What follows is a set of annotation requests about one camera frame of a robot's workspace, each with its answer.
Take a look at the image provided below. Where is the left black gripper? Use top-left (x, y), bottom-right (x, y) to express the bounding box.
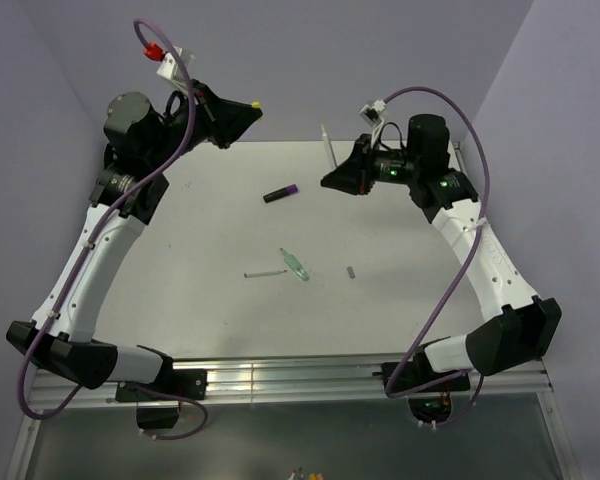
top-left (146, 79), bottom-right (261, 170)

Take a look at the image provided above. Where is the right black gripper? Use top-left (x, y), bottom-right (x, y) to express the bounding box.
top-left (321, 133), bottom-right (421, 195)

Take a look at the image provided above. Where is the white yellow-tip pen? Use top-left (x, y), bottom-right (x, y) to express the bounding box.
top-left (321, 124), bottom-right (338, 169)

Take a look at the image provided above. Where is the black purple marker pen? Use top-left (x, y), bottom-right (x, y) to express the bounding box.
top-left (263, 186), bottom-right (291, 204)

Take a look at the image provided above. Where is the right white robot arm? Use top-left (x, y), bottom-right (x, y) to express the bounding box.
top-left (321, 114), bottom-right (562, 396)

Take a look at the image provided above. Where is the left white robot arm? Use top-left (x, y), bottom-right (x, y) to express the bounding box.
top-left (6, 81), bottom-right (263, 399)

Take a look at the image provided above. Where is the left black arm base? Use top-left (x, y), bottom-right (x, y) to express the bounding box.
top-left (114, 369), bottom-right (209, 440)

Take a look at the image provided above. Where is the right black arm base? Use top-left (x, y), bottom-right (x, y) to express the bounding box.
top-left (394, 361), bottom-right (471, 426)

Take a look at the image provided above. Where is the green translucent marker pen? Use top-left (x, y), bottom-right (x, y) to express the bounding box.
top-left (280, 248), bottom-right (310, 281)

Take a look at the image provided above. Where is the white grey-tip pen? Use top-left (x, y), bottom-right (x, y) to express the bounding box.
top-left (243, 269), bottom-right (287, 279)

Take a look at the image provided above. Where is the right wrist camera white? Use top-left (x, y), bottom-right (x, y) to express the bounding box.
top-left (359, 99), bottom-right (386, 131)

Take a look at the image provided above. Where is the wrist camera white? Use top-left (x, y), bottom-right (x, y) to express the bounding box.
top-left (359, 99), bottom-right (386, 131)
top-left (156, 46), bottom-right (196, 95)

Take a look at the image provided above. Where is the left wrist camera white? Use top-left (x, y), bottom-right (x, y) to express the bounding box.
top-left (156, 46), bottom-right (196, 95)

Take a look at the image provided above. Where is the aluminium rail frame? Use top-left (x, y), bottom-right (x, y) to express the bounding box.
top-left (4, 142), bottom-right (581, 480)

